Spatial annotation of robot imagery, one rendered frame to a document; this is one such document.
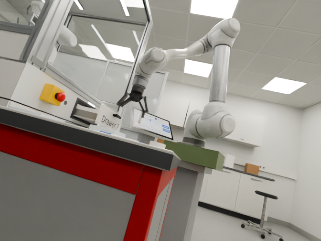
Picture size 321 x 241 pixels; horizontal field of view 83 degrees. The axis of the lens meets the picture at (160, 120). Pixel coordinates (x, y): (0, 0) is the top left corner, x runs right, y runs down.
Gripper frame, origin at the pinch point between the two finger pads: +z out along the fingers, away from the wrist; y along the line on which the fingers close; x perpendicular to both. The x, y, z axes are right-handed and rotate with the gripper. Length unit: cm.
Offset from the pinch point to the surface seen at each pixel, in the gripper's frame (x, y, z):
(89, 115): 15.9, 15.1, 6.0
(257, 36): -148, -98, -190
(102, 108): 17.5, 8.4, 0.9
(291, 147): -377, -274, -87
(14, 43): 50, 33, -9
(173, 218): -19, -39, 50
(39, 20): 50, 26, -20
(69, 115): 18.8, 24.1, 9.1
